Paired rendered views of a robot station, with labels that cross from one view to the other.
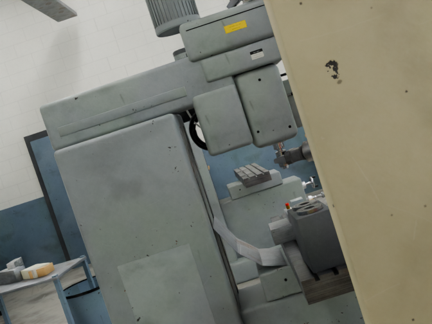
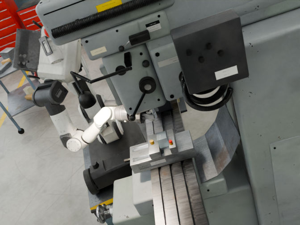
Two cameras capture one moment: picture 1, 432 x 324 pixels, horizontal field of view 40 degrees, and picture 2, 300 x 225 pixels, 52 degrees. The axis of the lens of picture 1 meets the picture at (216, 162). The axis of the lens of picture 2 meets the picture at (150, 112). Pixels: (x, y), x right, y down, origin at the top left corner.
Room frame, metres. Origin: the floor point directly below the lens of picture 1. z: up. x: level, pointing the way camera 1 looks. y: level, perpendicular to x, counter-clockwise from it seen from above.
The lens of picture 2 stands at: (3.77, -0.12, 2.10)
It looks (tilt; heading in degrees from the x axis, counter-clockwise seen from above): 35 degrees down; 187
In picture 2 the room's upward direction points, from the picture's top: 23 degrees counter-clockwise
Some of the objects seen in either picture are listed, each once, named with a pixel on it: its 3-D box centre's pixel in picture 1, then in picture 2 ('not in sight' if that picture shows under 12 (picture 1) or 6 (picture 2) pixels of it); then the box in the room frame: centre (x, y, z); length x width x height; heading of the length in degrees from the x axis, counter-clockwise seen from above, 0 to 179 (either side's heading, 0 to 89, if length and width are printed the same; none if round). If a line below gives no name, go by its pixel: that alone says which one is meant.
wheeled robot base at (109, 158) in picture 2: not in sight; (114, 139); (1.83, -0.73, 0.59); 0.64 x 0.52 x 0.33; 9
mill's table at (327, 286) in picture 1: (310, 242); (169, 154); (2.48, -0.28, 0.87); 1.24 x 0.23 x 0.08; 178
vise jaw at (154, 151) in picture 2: not in sight; (154, 145); (2.52, -0.33, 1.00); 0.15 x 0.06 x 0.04; 178
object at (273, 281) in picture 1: (315, 260); (176, 174); (2.55, -0.28, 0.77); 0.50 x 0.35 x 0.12; 88
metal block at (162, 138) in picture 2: (298, 206); (162, 139); (2.52, -0.28, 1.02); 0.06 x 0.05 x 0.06; 178
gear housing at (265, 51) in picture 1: (241, 62); (126, 25); (2.55, -0.23, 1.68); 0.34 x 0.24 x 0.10; 88
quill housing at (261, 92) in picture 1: (265, 106); (135, 72); (2.55, -0.27, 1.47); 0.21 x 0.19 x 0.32; 178
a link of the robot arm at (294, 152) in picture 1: (302, 153); (134, 113); (2.51, -0.36, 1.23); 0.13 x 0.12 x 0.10; 153
